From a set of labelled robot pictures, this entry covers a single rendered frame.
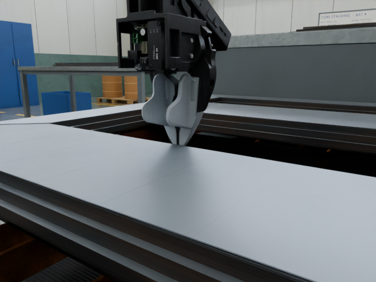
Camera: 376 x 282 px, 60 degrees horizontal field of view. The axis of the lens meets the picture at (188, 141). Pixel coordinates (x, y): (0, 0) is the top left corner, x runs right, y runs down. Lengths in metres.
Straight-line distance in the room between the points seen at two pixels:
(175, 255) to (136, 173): 0.12
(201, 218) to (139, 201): 0.05
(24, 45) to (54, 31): 1.54
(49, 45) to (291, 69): 9.29
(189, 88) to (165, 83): 0.04
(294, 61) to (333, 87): 0.14
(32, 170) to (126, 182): 0.10
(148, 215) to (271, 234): 0.08
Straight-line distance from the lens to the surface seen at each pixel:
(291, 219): 0.22
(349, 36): 1.06
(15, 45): 8.84
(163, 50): 0.34
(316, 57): 1.07
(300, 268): 0.18
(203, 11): 0.41
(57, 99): 5.03
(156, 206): 0.23
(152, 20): 0.36
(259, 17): 9.86
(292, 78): 1.09
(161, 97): 0.40
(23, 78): 3.88
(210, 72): 0.37
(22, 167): 0.36
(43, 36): 10.02
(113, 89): 8.93
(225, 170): 0.31
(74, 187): 0.28
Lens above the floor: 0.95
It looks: 13 degrees down
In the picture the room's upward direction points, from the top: straight up
